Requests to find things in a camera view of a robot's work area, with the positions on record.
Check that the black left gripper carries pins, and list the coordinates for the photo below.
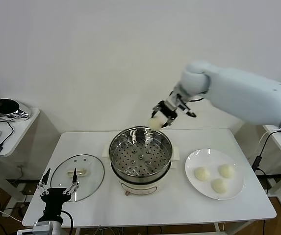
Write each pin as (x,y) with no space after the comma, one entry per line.
(55,195)

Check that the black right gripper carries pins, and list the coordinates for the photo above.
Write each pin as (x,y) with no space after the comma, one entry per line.
(171,109)

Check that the white steamed baozi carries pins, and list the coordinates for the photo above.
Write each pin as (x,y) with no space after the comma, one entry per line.
(155,123)
(226,171)
(220,186)
(202,174)

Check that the round glass pot lid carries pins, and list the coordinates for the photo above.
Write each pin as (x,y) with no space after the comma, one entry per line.
(91,181)

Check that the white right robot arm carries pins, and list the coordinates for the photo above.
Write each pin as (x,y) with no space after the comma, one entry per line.
(240,93)

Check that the perforated steel steamer basket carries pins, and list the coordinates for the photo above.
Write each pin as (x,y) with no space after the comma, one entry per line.
(120,147)

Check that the white side table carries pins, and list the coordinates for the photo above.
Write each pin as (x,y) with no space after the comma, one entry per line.
(17,137)
(280,144)

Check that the cream electric cooker pot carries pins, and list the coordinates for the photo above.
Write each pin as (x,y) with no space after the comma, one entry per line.
(140,188)

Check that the white round plate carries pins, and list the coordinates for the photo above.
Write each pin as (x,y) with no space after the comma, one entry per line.
(199,189)

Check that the chrome and black headset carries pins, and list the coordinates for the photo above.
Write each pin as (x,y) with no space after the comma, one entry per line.
(7,109)

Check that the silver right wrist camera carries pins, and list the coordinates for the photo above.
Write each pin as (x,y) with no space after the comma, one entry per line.
(186,110)

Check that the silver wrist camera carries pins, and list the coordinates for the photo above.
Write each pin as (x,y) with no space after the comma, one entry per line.
(42,226)
(186,110)

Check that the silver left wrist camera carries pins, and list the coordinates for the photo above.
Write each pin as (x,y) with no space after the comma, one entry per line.
(42,226)

